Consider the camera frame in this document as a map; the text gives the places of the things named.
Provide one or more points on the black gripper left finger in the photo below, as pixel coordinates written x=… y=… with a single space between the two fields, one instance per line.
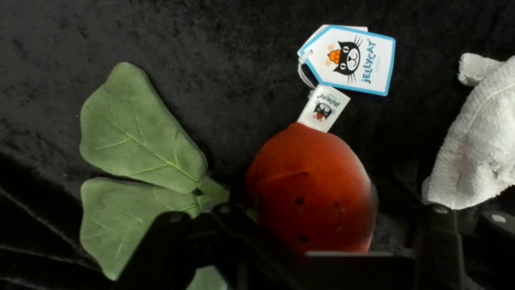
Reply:
x=215 y=252

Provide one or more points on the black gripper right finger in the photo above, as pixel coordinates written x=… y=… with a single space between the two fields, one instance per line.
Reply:
x=456 y=247

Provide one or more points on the white terry towel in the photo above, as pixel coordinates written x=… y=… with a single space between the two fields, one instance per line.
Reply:
x=477 y=139

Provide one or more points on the red radish plush toy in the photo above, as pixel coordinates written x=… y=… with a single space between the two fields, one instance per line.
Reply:
x=311 y=188

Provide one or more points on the black velvet tablecloth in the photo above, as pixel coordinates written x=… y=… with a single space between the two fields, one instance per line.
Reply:
x=161 y=43

